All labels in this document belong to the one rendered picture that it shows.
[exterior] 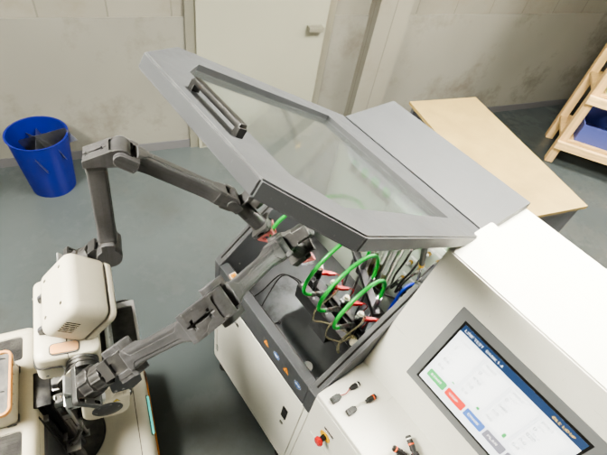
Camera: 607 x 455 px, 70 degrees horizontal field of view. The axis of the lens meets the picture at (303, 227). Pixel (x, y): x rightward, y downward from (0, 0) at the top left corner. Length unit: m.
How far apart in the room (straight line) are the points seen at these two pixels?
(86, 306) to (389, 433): 1.02
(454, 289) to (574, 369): 0.34
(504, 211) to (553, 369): 0.56
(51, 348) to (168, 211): 2.11
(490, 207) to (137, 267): 2.24
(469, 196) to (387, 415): 0.80
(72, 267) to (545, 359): 1.28
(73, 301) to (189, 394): 1.43
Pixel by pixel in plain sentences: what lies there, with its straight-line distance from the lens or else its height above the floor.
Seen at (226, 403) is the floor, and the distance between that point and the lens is 2.61.
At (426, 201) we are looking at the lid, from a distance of 1.38.
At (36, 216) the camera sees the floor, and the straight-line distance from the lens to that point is 3.55.
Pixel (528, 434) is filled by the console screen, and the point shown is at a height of 1.30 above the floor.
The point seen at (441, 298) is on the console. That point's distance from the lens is 1.39.
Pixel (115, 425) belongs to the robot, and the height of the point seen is 0.28.
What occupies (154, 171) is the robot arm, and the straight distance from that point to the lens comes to 1.37.
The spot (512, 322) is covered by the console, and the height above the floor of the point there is 1.51.
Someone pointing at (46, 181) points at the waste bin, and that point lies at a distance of 3.53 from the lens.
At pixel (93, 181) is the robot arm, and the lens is 1.38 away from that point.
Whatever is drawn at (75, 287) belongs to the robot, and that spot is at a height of 1.38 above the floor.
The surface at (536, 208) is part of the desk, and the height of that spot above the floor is 0.69.
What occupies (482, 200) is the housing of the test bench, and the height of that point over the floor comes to 1.50.
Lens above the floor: 2.45
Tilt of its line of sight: 47 degrees down
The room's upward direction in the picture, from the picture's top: 13 degrees clockwise
